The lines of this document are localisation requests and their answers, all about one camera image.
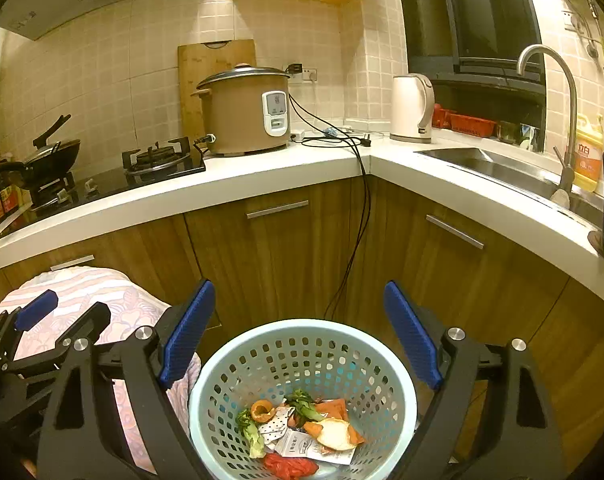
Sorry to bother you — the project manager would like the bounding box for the wooden base cabinet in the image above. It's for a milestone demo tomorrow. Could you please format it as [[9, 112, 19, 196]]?
[[0, 175, 604, 480]]

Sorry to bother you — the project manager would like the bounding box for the steel sink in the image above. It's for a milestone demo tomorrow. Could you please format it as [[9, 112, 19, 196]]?
[[414, 147, 604, 227]]

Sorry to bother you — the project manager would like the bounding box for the large orange peel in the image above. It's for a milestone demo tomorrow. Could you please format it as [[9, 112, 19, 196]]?
[[303, 416, 366, 449]]

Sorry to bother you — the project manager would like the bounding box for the dark window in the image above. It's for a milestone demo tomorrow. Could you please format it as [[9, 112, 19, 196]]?
[[394, 0, 548, 94]]

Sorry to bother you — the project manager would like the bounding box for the white dotted wrapper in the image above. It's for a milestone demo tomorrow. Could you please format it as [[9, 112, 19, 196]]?
[[258, 406, 296, 444]]

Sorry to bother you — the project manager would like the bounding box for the black power cable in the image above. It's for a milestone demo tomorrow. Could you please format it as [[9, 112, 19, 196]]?
[[286, 91, 376, 319]]

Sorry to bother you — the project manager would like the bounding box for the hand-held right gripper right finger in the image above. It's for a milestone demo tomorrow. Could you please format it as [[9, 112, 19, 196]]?
[[383, 280, 568, 480]]

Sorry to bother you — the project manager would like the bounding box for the white electric kettle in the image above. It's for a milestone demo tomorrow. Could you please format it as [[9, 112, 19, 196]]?
[[389, 73, 436, 144]]

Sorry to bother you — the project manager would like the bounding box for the black glass cooktop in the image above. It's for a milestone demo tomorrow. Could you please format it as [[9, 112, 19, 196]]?
[[0, 156, 207, 241]]

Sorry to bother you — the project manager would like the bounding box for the black gas burner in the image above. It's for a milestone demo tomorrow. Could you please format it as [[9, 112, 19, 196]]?
[[121, 137, 207, 177], [23, 171, 79, 207]]

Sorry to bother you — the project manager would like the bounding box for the red plastic wrapper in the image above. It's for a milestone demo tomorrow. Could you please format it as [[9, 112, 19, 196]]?
[[262, 452, 321, 479]]

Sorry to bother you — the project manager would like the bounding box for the wooden cutting board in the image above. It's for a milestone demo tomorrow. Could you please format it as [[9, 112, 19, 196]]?
[[176, 38, 258, 134]]

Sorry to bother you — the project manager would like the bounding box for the brown rice cooker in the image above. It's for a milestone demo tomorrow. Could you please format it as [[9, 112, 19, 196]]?
[[190, 62, 292, 156]]

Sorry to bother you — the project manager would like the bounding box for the black wok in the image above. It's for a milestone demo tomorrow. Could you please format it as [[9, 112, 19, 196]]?
[[0, 113, 82, 187]]

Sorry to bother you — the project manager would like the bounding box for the yellow dish soap bottle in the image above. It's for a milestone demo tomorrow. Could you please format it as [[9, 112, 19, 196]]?
[[574, 112, 604, 194]]

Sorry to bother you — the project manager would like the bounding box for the light blue perforated basket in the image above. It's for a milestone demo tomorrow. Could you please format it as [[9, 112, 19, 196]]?
[[188, 318, 419, 480]]

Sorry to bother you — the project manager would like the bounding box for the red dish rack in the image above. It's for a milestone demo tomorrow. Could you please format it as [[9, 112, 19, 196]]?
[[431, 103, 497, 137]]

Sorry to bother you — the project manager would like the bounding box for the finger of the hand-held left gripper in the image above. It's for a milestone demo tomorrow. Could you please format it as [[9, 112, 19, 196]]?
[[0, 289, 60, 368], [6, 301, 113, 377]]

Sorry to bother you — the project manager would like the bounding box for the white power strip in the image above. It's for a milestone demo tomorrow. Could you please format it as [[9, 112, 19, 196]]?
[[290, 127, 356, 142]]

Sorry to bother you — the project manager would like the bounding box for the white printed packet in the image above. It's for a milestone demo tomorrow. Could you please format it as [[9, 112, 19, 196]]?
[[274, 429, 356, 466]]

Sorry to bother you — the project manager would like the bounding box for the green vegetable scrap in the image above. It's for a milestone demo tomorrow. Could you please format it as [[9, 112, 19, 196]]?
[[235, 407, 266, 459], [284, 388, 329, 423]]

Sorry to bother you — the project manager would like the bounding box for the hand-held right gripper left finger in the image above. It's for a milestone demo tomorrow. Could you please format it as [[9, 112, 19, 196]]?
[[34, 278, 218, 480]]

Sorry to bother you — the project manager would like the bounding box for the metal faucet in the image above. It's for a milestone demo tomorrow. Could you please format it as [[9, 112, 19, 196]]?
[[516, 43, 579, 197]]

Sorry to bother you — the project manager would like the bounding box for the wall utensil rack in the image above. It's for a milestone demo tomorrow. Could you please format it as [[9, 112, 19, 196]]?
[[549, 0, 604, 84]]

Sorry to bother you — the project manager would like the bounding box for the wall socket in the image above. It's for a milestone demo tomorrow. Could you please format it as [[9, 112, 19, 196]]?
[[285, 62, 317, 84]]

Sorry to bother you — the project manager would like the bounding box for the small curled orange peel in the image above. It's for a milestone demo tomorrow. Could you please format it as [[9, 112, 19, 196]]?
[[250, 399, 279, 424]]

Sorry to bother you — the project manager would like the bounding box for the metal cabinet handle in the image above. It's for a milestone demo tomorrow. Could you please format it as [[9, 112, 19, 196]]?
[[245, 200, 311, 220], [425, 213, 485, 250], [49, 254, 96, 272]]

